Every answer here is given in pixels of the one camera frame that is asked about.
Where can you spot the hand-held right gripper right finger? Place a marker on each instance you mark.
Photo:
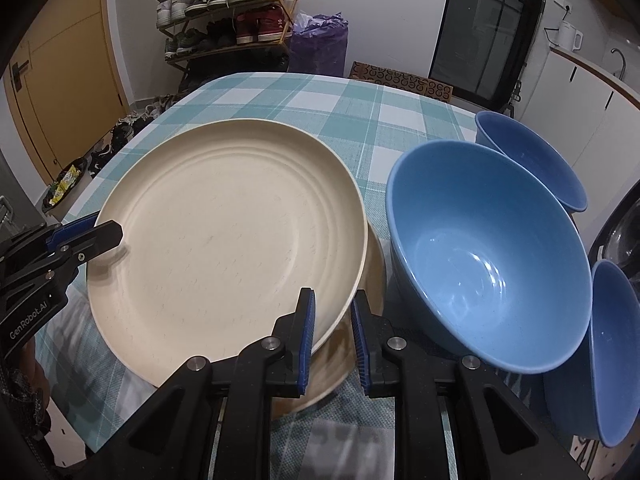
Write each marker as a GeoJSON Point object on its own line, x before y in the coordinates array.
{"type": "Point", "coordinates": [360, 350]}

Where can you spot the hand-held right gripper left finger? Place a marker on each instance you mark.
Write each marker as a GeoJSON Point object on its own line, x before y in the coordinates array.
{"type": "Point", "coordinates": [307, 340]}

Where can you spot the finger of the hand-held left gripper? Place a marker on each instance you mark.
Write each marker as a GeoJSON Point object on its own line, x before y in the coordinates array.
{"type": "Point", "coordinates": [70, 232]}
{"type": "Point", "coordinates": [100, 240]}

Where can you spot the cream plate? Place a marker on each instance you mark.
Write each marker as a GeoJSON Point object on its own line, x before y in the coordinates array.
{"type": "Point", "coordinates": [372, 270]}
{"type": "Point", "coordinates": [225, 240]}

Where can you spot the blue bowl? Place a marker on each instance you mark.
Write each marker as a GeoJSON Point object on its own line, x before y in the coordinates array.
{"type": "Point", "coordinates": [540, 160]}
{"type": "Point", "coordinates": [615, 360]}
{"type": "Point", "coordinates": [475, 260]}

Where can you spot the person's left forearm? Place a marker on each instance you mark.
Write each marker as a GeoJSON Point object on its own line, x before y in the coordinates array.
{"type": "Point", "coordinates": [20, 410]}

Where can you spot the black tray of snack packets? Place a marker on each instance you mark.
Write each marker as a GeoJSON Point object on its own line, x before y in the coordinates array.
{"type": "Point", "coordinates": [65, 185]}

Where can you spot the scattered dark shoes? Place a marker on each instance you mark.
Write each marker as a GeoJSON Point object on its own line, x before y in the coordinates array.
{"type": "Point", "coordinates": [120, 135]}

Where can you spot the yellow wooden door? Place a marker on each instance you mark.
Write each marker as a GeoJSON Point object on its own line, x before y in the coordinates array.
{"type": "Point", "coordinates": [65, 85]}

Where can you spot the teal checked tablecloth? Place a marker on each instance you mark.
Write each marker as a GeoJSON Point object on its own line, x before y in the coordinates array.
{"type": "Point", "coordinates": [310, 105]}

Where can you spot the brown patterned doormat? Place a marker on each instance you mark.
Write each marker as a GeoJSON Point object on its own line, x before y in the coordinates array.
{"type": "Point", "coordinates": [395, 77]}

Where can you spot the white washing machine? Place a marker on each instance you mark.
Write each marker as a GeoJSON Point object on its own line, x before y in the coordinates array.
{"type": "Point", "coordinates": [620, 230]}

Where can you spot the purple plastic bag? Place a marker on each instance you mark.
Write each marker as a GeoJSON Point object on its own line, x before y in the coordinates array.
{"type": "Point", "coordinates": [320, 50]}

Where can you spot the grey floor mop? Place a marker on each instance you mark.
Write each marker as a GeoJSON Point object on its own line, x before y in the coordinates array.
{"type": "Point", "coordinates": [515, 100]}

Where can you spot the white base cabinet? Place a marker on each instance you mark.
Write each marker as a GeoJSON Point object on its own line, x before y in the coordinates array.
{"type": "Point", "coordinates": [585, 110]}

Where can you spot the black framed glass door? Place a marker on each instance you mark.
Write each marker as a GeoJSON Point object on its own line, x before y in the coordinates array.
{"type": "Point", "coordinates": [480, 35]}

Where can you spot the white electric kettle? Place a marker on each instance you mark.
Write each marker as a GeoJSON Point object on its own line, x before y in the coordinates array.
{"type": "Point", "coordinates": [567, 37]}

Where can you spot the chrome faucet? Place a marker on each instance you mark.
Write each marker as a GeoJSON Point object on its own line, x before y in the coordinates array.
{"type": "Point", "coordinates": [623, 62]}

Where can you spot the white wall socket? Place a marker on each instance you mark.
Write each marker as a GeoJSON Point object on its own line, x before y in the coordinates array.
{"type": "Point", "coordinates": [562, 4]}

